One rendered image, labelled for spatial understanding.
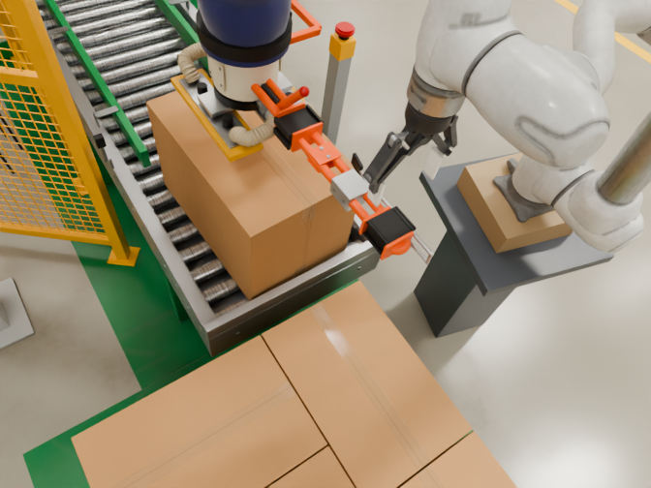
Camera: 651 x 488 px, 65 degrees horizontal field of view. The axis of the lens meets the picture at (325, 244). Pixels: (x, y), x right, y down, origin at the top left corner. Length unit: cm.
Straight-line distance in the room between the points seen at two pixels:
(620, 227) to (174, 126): 129
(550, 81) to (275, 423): 122
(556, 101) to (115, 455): 139
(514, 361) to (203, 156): 163
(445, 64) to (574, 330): 210
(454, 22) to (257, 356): 121
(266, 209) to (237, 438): 66
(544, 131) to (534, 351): 196
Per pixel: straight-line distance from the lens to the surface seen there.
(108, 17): 282
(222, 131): 139
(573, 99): 66
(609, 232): 159
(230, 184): 148
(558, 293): 277
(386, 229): 107
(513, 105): 67
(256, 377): 163
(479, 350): 244
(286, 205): 143
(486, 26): 72
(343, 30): 189
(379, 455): 161
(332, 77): 201
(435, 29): 74
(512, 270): 174
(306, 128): 122
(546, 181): 163
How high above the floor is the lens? 209
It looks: 56 degrees down
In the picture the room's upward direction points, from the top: 12 degrees clockwise
